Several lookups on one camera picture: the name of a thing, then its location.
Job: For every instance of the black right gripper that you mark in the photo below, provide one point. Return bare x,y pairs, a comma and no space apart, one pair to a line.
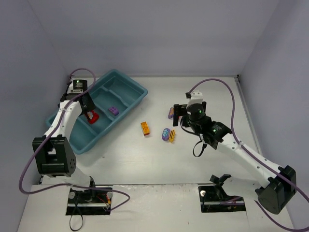
180,110

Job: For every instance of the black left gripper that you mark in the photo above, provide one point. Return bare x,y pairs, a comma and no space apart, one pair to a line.
87,104

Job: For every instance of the red white lego brick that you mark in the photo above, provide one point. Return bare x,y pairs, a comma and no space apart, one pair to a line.
90,115

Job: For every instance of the red L-shaped lego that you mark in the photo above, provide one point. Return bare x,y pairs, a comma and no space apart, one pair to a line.
94,119

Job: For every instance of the purple rectangular lego brick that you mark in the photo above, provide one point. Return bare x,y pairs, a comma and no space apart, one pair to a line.
114,111

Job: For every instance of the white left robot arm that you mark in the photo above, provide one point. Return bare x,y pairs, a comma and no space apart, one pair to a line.
54,154

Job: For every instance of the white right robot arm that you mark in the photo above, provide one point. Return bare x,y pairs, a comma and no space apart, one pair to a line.
273,186

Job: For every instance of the purple orange flower lego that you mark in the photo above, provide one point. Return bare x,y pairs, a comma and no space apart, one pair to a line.
171,113

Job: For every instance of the yellow black striped lego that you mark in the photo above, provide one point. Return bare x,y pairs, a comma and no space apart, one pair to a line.
171,135

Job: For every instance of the purple oval paw lego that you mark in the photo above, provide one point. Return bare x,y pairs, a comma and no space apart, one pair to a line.
165,134

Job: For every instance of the teal divided plastic tray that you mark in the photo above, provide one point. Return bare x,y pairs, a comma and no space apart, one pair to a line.
112,89

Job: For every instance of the orange yellow lego brick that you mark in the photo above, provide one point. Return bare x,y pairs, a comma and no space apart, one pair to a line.
145,129

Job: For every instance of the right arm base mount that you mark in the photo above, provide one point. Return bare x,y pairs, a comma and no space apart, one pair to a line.
213,198

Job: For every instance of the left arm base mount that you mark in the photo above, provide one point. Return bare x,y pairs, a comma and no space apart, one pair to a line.
89,202

